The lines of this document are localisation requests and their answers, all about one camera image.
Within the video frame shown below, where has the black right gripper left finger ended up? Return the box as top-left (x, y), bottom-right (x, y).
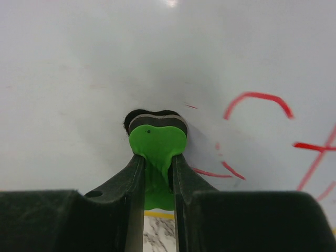
top-left (1, 155), bottom-right (145, 251)

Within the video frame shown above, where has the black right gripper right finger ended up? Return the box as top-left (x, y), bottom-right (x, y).
top-left (172, 155), bottom-right (335, 251)

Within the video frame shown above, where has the green whiteboard eraser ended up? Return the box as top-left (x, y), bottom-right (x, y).
top-left (124, 109), bottom-right (188, 211)

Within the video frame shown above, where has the yellow framed whiteboard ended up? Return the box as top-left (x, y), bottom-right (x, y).
top-left (1, 1), bottom-right (335, 226)

